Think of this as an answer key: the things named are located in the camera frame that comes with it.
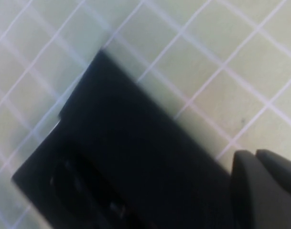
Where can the green white-grid tablecloth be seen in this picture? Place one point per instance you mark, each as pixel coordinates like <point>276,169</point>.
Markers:
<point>207,47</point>

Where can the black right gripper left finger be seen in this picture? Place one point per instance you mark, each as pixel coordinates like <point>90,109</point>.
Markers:
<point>260,202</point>

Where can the black-framed glasses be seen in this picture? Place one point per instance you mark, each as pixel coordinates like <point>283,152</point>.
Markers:
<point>64,183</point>

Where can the black printed glasses case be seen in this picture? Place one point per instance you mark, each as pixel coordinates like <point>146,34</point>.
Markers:
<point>135,143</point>

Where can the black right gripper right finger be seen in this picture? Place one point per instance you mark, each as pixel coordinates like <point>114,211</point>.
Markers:
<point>281,173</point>

